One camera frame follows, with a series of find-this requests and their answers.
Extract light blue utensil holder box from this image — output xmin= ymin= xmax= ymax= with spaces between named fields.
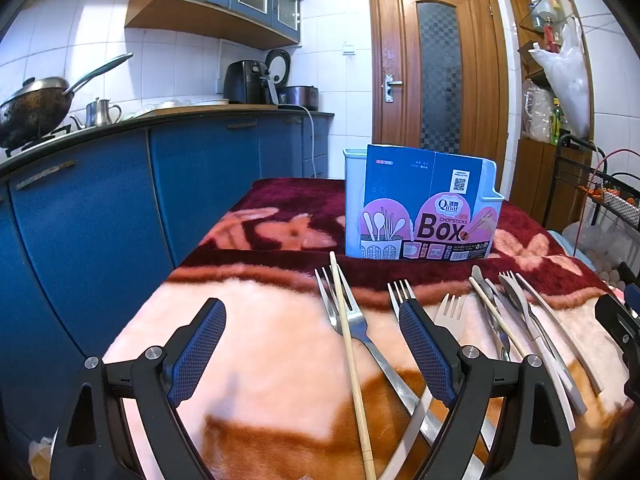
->
xmin=342 ymin=144 xmax=506 ymax=261

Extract blue base cabinets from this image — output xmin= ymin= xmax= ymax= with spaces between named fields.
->
xmin=0 ymin=110 xmax=335 ymax=411

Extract white plastic bag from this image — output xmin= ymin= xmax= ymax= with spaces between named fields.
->
xmin=527 ymin=15 xmax=593 ymax=141

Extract steel knife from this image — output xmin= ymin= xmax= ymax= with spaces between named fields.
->
xmin=471 ymin=265 xmax=511 ymax=361

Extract wooden door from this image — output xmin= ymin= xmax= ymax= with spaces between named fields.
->
xmin=366 ymin=0 xmax=511 ymax=186

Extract steel kettle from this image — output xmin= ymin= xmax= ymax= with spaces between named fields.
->
xmin=70 ymin=97 xmax=123 ymax=130

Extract metal door handle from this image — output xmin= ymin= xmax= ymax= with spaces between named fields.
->
xmin=382 ymin=74 xmax=404 ymax=103

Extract black air fryer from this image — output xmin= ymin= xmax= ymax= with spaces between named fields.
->
xmin=222 ymin=60 xmax=281 ymax=107

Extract wooden chopstick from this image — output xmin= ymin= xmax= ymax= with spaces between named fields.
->
xmin=469 ymin=276 xmax=527 ymax=358
xmin=329 ymin=251 xmax=377 ymax=480

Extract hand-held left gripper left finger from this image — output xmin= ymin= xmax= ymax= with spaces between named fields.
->
xmin=50 ymin=297 xmax=228 ymax=480

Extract red cable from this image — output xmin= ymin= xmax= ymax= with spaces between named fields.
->
xmin=572 ymin=149 xmax=640 ymax=261

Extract clear bag of eggs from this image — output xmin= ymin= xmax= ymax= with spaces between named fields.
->
xmin=562 ymin=222 xmax=626 ymax=291

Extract white power cable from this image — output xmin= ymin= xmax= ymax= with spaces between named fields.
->
xmin=277 ymin=104 xmax=317 ymax=178

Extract gas stove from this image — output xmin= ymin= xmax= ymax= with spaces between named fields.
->
xmin=5 ymin=125 xmax=73 ymax=156

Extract white fork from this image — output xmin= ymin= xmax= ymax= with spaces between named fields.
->
xmin=387 ymin=293 xmax=469 ymax=480

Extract steel fork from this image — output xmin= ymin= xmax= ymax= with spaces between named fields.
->
xmin=314 ymin=265 xmax=483 ymax=480
xmin=388 ymin=279 xmax=417 ymax=322

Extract blue glass-door wall cabinet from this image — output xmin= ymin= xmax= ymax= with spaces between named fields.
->
xmin=124 ymin=0 xmax=311 ymax=51

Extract green bottle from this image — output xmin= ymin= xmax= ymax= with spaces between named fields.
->
xmin=550 ymin=97 xmax=566 ymax=143

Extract dark wok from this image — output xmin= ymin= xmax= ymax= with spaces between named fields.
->
xmin=0 ymin=52 xmax=135 ymax=148

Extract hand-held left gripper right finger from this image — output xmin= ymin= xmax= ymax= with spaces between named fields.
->
xmin=397 ymin=299 xmax=581 ymax=480

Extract printed red pink blanket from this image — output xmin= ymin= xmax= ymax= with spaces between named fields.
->
xmin=102 ymin=177 xmax=631 ymax=480

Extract wooden shelf unit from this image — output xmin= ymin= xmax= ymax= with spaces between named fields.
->
xmin=505 ymin=0 xmax=601 ymax=231

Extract electric pressure cooker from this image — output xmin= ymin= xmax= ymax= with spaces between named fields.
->
xmin=277 ymin=85 xmax=321 ymax=111

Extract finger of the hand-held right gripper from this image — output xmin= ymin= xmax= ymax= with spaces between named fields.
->
xmin=595 ymin=292 xmax=640 ymax=396

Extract black wire rack cart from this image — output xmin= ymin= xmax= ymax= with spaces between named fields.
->
xmin=542 ymin=132 xmax=640 ymax=281

